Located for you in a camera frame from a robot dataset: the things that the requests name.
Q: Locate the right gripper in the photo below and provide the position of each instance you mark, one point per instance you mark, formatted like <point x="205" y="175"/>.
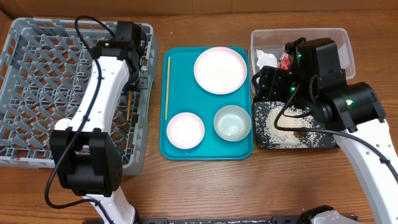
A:
<point x="262" y="82"/>

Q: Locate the large white plate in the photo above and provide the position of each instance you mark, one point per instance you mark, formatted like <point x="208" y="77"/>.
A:
<point x="220" y="70"/>

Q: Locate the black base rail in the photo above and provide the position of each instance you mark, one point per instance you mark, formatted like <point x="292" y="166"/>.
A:
<point x="323" y="214"/>

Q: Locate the grey-green bowl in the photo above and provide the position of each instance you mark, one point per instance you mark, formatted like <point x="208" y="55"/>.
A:
<point x="232" y="123"/>

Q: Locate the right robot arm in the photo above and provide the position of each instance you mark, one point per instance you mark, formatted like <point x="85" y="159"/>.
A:
<point x="352" y="114"/>

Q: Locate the white tissue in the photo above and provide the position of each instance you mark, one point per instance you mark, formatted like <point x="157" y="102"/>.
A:
<point x="265" y="59"/>

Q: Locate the red snack wrapper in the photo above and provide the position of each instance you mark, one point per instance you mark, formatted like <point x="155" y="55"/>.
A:
<point x="284" y="61"/>

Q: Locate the teal serving tray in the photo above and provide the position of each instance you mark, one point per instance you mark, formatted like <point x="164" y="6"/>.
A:
<point x="185" y="95"/>

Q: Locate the black tray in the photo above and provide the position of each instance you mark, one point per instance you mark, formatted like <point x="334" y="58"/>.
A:
<point x="268" y="137"/>

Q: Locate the small pink saucer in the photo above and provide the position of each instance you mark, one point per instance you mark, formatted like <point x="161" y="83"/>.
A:
<point x="185" y="130"/>

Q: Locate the clear plastic bin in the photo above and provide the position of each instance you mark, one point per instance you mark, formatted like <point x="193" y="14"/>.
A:
<point x="272" y="41"/>

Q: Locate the white cup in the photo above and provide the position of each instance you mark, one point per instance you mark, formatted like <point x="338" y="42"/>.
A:
<point x="62" y="124"/>

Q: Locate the grey dishwasher rack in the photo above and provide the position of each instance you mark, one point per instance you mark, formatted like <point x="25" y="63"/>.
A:
<point x="45" y="68"/>

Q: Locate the wooden chopstick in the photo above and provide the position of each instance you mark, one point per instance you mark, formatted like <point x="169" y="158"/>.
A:
<point x="129" y="103"/>
<point x="167" y="88"/>

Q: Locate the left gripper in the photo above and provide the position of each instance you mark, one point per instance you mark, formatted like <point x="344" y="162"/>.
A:
<point x="134" y="88"/>

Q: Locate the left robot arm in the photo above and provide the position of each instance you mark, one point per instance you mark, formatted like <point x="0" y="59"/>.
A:
<point x="88" y="165"/>

